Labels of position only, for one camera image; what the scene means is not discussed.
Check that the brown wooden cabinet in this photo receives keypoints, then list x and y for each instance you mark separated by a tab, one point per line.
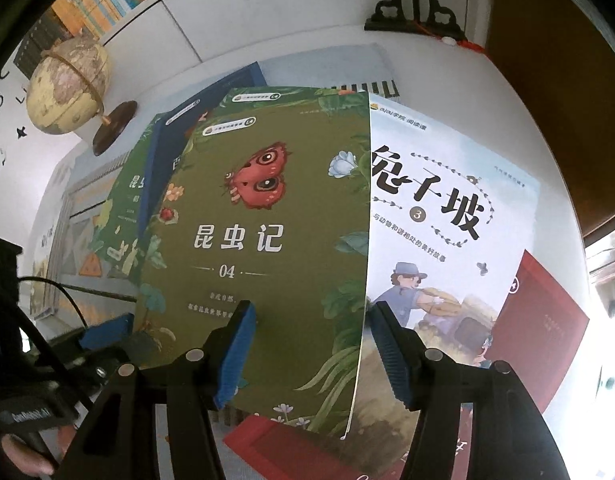
552	85

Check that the row of black volumes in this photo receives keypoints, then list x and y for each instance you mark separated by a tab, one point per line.
37	45

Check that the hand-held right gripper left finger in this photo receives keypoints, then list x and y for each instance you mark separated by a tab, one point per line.
235	355

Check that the person's left hand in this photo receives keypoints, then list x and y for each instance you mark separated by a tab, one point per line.
22	460

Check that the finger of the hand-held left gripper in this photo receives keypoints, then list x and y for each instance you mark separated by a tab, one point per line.
107	332
142	347

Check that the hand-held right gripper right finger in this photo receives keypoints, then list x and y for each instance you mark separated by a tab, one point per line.
387	355

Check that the red tassel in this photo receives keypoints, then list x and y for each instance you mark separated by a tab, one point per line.
470	45

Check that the white book with farm illustration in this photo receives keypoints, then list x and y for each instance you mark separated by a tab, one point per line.
437	260

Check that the olive green leafy book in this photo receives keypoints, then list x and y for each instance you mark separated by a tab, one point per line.
297	97

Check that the antique beige desk globe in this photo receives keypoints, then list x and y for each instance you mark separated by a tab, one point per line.
62	85

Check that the olive green butterfly book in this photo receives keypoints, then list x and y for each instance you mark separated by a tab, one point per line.
267	260

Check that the dark green leafy book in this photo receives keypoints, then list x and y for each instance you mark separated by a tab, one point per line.
119	210

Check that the navy blue book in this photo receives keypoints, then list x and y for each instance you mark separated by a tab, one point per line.
162	160

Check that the maroon book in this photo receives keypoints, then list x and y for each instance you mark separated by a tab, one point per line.
542	320

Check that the white bookshelf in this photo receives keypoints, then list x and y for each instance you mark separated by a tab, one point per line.
237	15

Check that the light blue patterned table mat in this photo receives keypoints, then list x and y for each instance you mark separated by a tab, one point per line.
332	65

